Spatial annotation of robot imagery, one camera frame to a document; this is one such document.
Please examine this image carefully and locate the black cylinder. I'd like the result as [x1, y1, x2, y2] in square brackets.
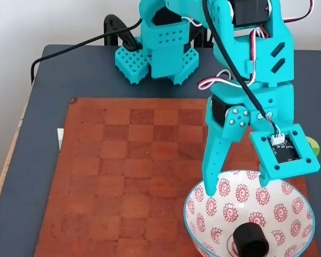
[231, 221, 271, 257]

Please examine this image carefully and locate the white bowl with red flowers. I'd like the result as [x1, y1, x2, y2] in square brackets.
[183, 170, 317, 257]

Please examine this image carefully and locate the wooden chessboard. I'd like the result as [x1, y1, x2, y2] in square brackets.
[33, 96, 319, 257]

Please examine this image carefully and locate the black table clamp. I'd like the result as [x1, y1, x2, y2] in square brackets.
[103, 14, 144, 51]

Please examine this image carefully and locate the teal framed wrist camera board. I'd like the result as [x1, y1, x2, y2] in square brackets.
[249, 123, 321, 180]

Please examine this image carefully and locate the white red servo wire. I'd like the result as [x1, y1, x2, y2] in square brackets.
[180, 16, 204, 27]
[283, 0, 315, 22]
[197, 25, 271, 91]

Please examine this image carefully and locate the green ring sticker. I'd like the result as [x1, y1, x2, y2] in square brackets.
[307, 136, 321, 156]

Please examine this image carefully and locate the black camera cable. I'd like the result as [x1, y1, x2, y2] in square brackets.
[202, 0, 284, 142]

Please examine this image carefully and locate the black power cable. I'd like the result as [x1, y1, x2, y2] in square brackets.
[30, 19, 144, 86]

